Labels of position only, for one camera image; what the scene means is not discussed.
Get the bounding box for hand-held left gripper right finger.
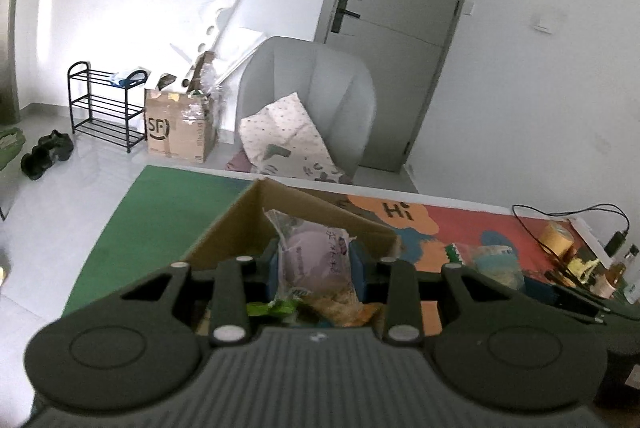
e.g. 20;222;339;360
349;242;531;344

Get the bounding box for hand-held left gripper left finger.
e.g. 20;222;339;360
120;241;281;344

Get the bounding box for small green snack packet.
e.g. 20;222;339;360
246;298;301;324

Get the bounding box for purple snack packet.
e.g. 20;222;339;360
263;208;362;304

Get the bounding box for orange snack packet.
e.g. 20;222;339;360
300;288;383;329

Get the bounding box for brown cardboard box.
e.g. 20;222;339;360
182;177;401;339

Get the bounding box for clear biscuit packet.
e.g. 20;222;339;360
462;244;526;294

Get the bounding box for clear plastic bottle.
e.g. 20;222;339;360
622;244;640;304

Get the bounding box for amber glass bottle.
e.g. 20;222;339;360
602;261;628;298

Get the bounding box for black metal stand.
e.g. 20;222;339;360
544;268;612;325

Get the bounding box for yellow tape dispenser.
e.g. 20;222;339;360
567;253;601;279

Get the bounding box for colourful cartoon table mat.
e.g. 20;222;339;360
62;165;640;344

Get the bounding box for dotted cream pillow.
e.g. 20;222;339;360
239;92;353;184

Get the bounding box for yellow tape roll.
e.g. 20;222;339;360
539;222;575;254

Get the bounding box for printed brown shipping box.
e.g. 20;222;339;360
144;87;218;164

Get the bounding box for grey upholstered chair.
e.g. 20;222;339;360
237;36;377;184

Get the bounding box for crumpled clear plastic wrap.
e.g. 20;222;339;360
187;53;226;119

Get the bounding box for black metal shoe rack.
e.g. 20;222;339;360
67;62;148;154

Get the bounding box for white flat panel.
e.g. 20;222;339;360
215;27;267;82

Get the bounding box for blue slippers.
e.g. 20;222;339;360
107;68;151;88

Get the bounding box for green oval rug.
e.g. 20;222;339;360
0;125;27;179

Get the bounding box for grey open side door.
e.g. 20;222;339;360
0;0;36;124

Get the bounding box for black cable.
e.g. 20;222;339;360
511;203;632;254

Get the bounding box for black door handle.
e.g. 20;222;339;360
331;0;362;34

